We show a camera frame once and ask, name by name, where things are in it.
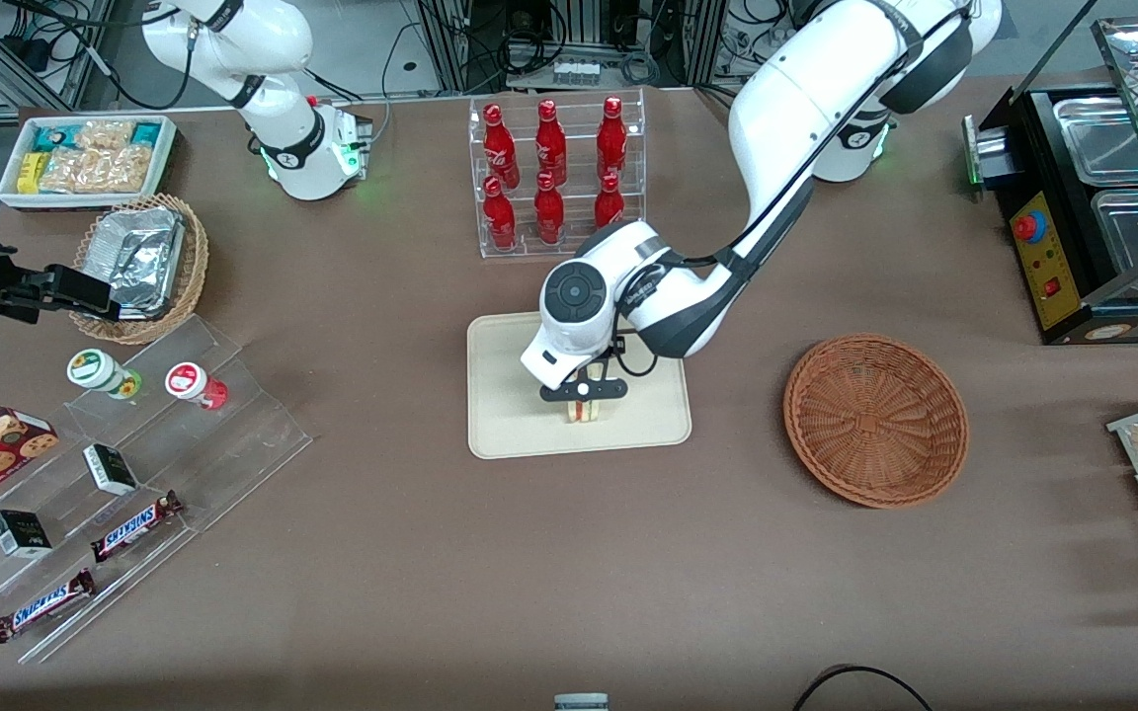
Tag light wicker basket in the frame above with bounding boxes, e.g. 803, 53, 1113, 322
68, 193, 210, 346

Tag black floor cable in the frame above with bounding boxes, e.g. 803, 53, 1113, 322
790, 664, 936, 711

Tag clear acrylic bottle rack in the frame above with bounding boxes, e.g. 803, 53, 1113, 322
467, 88, 647, 261

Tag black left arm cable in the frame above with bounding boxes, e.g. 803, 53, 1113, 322
611, 0, 975, 379

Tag silver foil containers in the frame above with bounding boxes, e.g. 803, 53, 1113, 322
83, 206, 187, 320

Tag green lidded cup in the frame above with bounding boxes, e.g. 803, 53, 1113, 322
66, 349, 143, 401

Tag snickers bar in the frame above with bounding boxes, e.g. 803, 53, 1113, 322
0, 568, 97, 645
89, 490, 186, 565

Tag red lidded cup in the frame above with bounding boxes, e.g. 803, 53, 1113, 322
164, 361, 230, 412

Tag red cola bottle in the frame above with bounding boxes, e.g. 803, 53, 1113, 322
482, 103, 522, 191
534, 99, 569, 187
596, 96, 629, 183
533, 172, 567, 246
482, 176, 519, 251
594, 173, 627, 231

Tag black food warmer machine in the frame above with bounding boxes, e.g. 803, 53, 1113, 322
962, 83, 1138, 347

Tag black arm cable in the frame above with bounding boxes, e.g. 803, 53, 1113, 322
611, 0, 975, 379
0, 0, 197, 112

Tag large clear cracker bag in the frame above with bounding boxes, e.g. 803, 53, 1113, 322
40, 146, 152, 195

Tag brown round wicker basket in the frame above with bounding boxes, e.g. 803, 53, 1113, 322
782, 333, 971, 511

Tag white snack bin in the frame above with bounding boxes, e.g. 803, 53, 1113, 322
0, 115, 179, 212

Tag grey box with green light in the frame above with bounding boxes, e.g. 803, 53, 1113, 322
961, 113, 1023, 192

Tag clear acrylic stepped shelf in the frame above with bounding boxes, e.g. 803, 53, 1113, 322
0, 314, 314, 666

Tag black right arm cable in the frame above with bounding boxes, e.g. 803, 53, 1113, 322
0, 0, 197, 112

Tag beige rectangular tray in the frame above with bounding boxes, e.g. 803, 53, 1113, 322
466, 311, 693, 461

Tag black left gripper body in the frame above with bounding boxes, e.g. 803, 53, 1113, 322
538, 359, 630, 404

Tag aluminium frame rack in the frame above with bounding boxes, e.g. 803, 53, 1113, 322
417, 0, 758, 93

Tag small black box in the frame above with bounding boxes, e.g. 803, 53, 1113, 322
0, 509, 54, 560
82, 443, 139, 497

